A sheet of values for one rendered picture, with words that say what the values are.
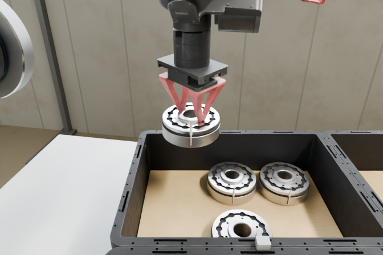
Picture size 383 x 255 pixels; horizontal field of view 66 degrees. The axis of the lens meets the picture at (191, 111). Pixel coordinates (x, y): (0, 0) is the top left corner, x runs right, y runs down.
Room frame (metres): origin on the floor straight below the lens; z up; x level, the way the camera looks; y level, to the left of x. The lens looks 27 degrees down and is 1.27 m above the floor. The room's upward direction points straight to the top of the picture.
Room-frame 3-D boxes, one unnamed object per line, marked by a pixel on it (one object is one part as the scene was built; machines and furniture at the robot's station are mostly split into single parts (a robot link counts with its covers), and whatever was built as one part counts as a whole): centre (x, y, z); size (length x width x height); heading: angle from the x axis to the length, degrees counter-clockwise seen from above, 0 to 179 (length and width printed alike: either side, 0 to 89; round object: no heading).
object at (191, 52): (0.46, 0.00, 1.14); 0.10 x 0.07 x 0.07; 45
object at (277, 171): (0.49, -0.20, 0.86); 0.05 x 0.05 x 0.01
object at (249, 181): (0.49, -0.09, 0.86); 0.10 x 0.10 x 0.01
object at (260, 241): (0.27, -0.09, 0.94); 0.02 x 0.01 x 0.01; 90
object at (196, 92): (0.45, -0.01, 1.07); 0.07 x 0.07 x 0.09; 45
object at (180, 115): (0.46, 0.00, 1.02); 0.05 x 0.05 x 0.01
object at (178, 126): (0.46, 0.00, 1.02); 0.10 x 0.10 x 0.01
